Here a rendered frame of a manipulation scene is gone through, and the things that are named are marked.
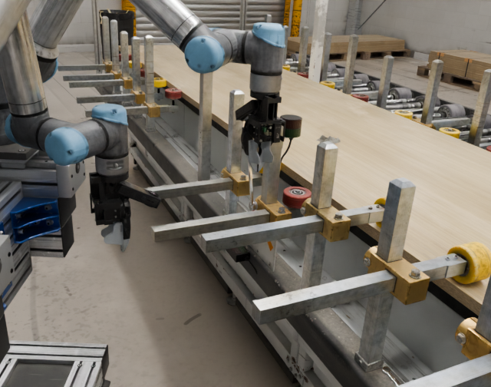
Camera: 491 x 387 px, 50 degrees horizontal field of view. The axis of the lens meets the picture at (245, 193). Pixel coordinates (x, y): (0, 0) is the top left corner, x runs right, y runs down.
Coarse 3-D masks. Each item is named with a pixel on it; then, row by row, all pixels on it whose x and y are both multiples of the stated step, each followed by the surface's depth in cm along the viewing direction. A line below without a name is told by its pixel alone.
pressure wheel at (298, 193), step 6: (288, 192) 145; (294, 192) 145; (300, 192) 146; (306, 192) 146; (282, 198) 146; (288, 198) 143; (294, 198) 142; (300, 198) 142; (306, 198) 143; (288, 204) 144; (294, 204) 143; (300, 204) 143
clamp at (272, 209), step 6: (258, 198) 150; (258, 204) 149; (264, 204) 145; (270, 204) 146; (276, 204) 146; (270, 210) 142; (276, 210) 142; (288, 210) 143; (270, 216) 142; (276, 216) 140; (282, 216) 140; (288, 216) 141; (270, 222) 143
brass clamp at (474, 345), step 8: (464, 320) 86; (472, 320) 85; (464, 328) 85; (472, 328) 83; (456, 336) 85; (464, 336) 84; (472, 336) 83; (480, 336) 81; (464, 344) 84; (472, 344) 83; (480, 344) 81; (488, 344) 80; (464, 352) 84; (472, 352) 83; (480, 352) 81; (488, 352) 80
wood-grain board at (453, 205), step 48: (192, 96) 243; (288, 96) 253; (336, 96) 259; (336, 144) 188; (384, 144) 191; (432, 144) 194; (336, 192) 148; (384, 192) 150; (432, 192) 152; (480, 192) 154; (432, 240) 125; (480, 240) 126; (480, 288) 107
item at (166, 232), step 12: (228, 216) 140; (240, 216) 140; (252, 216) 141; (264, 216) 142; (300, 216) 147; (156, 228) 131; (168, 228) 132; (180, 228) 132; (192, 228) 134; (204, 228) 135; (216, 228) 137; (228, 228) 139; (156, 240) 131
